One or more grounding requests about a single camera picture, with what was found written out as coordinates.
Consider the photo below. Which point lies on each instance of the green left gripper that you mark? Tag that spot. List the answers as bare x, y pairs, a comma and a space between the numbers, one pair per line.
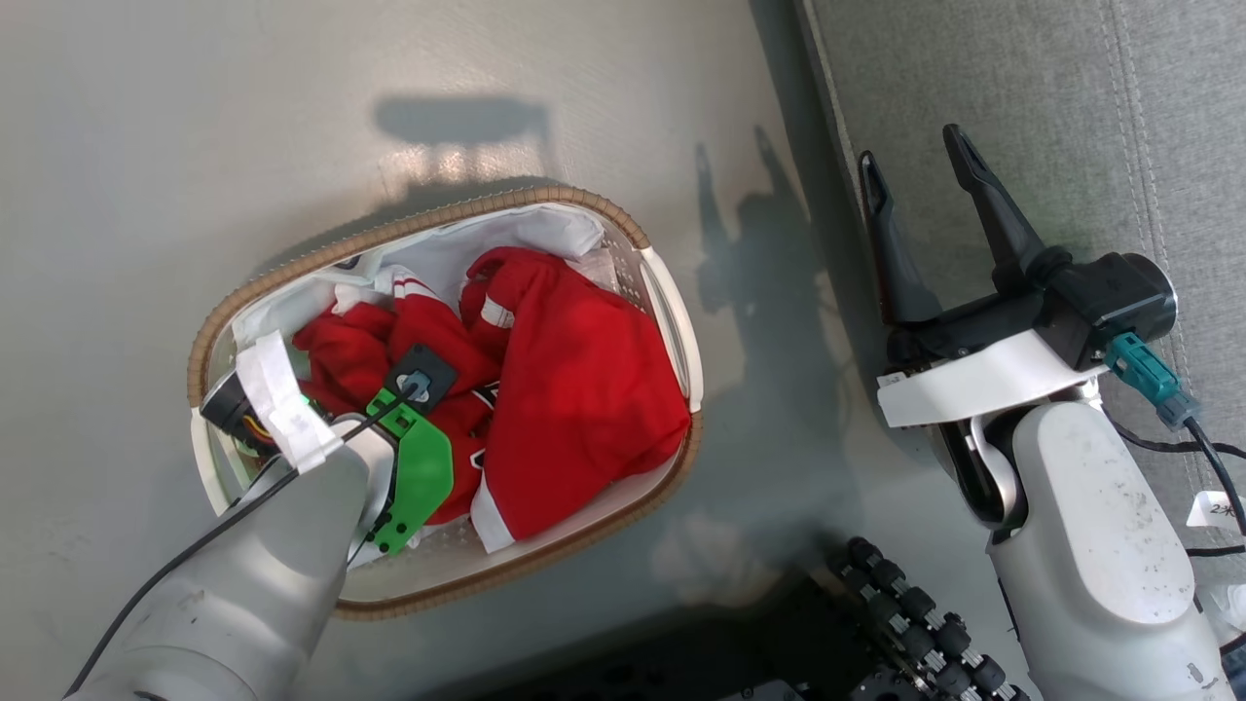
423, 467

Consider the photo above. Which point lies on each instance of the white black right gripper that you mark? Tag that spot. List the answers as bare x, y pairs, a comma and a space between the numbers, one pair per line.
973, 380

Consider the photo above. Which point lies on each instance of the red clothing with white trim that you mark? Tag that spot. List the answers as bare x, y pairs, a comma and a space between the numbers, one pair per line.
584, 389

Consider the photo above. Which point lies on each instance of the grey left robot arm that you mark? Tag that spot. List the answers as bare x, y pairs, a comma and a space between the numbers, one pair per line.
253, 584

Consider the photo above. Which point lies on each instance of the white basket with brown rim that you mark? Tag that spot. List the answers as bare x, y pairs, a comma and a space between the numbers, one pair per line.
674, 321

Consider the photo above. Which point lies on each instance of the grey fabric sofa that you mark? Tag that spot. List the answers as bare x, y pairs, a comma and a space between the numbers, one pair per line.
973, 78

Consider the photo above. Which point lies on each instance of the white cloth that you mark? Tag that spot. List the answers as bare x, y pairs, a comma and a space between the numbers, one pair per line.
458, 248

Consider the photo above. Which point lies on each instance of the white paper tag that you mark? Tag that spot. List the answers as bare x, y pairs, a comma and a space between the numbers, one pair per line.
1217, 508

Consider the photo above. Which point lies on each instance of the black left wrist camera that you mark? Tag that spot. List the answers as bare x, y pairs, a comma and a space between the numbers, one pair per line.
436, 368

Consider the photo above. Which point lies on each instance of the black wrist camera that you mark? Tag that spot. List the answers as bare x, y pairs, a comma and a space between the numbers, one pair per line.
436, 368
1110, 297

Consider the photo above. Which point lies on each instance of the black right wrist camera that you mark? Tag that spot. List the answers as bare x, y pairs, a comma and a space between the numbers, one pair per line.
1110, 297

